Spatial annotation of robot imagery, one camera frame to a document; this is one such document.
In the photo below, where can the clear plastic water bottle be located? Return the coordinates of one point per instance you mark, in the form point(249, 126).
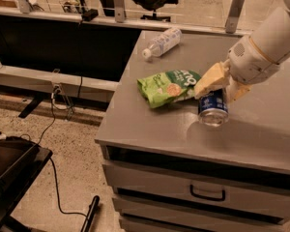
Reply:
point(159, 45)

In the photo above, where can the black power adapter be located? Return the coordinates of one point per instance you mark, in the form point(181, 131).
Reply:
point(89, 15)

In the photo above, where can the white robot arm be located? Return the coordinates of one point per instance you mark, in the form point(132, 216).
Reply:
point(272, 37)

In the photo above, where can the green snack bag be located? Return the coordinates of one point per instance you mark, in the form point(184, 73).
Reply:
point(168, 87)

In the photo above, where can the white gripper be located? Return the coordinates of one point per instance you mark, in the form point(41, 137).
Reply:
point(250, 63)

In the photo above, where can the grey drawer cabinet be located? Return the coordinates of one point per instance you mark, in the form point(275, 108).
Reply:
point(152, 156)

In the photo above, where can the black drawer handle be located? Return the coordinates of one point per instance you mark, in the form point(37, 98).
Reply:
point(215, 196)

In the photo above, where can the metal railing frame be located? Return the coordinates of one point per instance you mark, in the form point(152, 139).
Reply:
point(190, 15)

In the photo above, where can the blue pepsi can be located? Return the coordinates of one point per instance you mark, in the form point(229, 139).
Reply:
point(212, 109)

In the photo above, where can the grey low shelf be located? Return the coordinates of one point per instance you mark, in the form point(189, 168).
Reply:
point(73, 86)

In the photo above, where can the black tray cart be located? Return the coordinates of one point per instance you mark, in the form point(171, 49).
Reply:
point(21, 161)

